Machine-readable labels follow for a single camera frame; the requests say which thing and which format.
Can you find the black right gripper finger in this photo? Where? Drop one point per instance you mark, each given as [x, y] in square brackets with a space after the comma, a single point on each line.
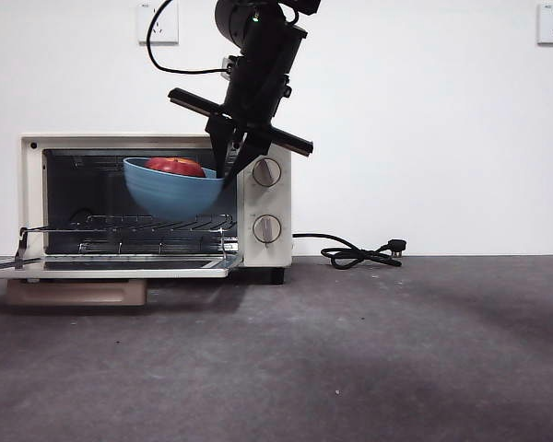
[220, 143]
[253, 147]

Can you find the red apple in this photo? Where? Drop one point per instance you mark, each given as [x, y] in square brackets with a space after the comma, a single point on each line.
[175, 166]

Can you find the blue bowl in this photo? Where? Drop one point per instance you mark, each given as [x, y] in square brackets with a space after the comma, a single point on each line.
[170, 193]

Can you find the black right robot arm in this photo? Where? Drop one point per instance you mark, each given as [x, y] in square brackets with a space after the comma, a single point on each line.
[267, 27]

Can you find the beige oven knob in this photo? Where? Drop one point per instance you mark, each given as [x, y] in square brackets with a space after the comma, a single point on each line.
[267, 229]
[267, 172]

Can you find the cream Toshiba toaster oven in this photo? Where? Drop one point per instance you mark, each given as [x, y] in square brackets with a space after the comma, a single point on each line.
[267, 202]

